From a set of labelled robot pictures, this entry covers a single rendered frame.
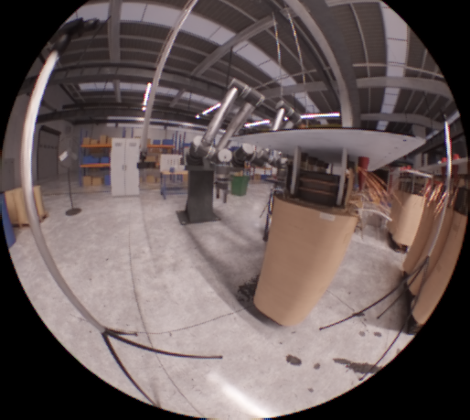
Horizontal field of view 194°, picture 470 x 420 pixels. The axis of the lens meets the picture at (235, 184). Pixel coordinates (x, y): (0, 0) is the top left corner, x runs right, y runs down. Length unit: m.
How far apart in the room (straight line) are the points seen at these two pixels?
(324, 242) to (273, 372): 1.02
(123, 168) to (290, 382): 5.31
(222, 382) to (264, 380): 0.26
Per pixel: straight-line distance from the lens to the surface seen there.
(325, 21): 4.18
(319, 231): 0.63
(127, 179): 4.88
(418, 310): 1.91
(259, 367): 1.26
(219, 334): 1.30
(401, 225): 3.37
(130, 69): 7.20
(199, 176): 2.69
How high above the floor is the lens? 1.23
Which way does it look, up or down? 9 degrees down
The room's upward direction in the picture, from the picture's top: 4 degrees clockwise
